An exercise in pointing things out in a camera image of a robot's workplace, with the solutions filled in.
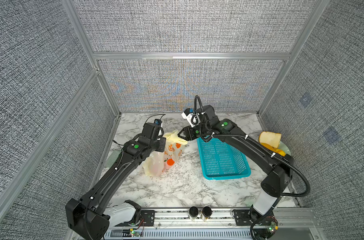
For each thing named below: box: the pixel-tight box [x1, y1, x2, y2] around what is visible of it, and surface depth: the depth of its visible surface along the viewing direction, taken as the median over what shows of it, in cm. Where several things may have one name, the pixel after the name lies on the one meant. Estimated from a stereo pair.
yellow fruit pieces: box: [276, 148, 287, 157], surface depth 93 cm
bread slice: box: [258, 131, 282, 150], surface depth 97 cm
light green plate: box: [278, 141, 292, 156], surface depth 95 cm
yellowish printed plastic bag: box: [142, 130, 188, 177], surface depth 84 cm
